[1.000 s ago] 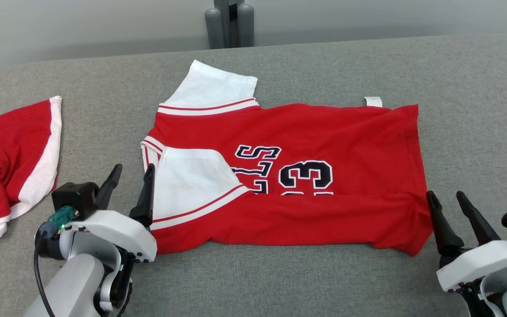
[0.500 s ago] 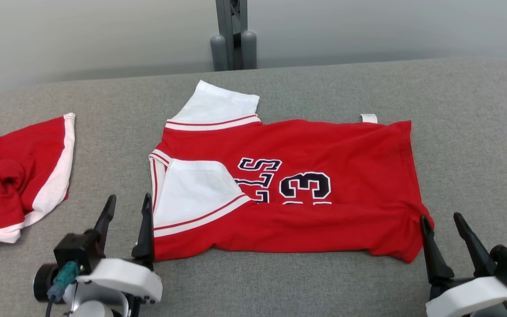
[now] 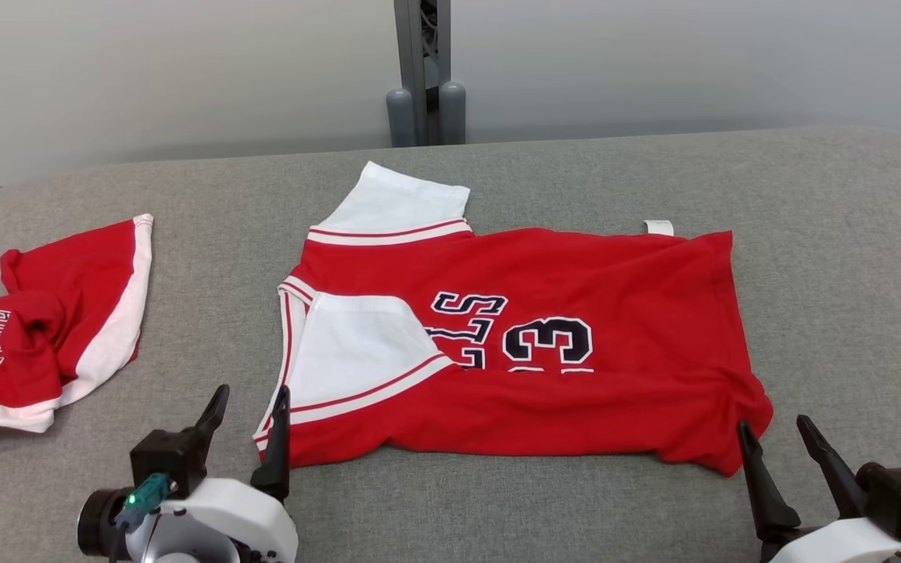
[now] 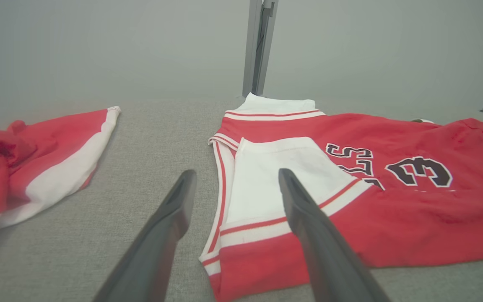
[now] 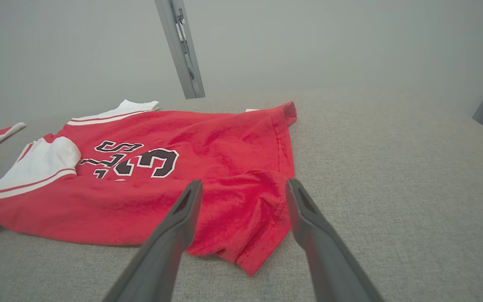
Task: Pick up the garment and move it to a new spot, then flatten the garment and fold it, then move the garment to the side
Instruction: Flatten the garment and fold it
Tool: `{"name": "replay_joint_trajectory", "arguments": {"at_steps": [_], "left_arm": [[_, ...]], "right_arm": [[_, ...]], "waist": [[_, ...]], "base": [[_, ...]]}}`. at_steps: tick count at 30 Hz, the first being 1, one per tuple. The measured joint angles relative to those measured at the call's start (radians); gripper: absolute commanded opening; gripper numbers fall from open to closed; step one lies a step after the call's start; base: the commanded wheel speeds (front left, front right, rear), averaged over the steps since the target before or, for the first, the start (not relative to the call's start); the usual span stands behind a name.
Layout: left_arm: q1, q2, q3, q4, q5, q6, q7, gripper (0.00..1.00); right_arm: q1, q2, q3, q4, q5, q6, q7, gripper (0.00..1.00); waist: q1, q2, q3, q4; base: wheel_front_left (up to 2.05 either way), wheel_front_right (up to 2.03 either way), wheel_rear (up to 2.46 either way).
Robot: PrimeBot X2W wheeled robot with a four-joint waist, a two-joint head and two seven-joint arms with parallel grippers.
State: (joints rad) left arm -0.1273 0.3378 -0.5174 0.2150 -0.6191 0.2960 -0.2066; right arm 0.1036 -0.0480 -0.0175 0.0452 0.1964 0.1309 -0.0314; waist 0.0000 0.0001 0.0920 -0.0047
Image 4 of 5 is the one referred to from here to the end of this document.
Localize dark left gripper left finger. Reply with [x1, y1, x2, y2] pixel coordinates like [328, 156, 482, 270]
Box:
[93, 169, 197, 302]

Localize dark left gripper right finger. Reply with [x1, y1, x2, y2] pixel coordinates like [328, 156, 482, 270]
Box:
[278, 168, 393, 302]

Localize red white basketball jersey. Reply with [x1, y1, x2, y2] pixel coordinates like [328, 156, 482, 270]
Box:
[199, 93, 483, 302]

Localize red white shorts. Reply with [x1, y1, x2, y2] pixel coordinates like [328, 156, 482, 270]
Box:
[0, 106, 121, 249]

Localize grey metal partition post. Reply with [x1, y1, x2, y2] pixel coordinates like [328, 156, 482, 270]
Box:
[241, 0, 279, 97]

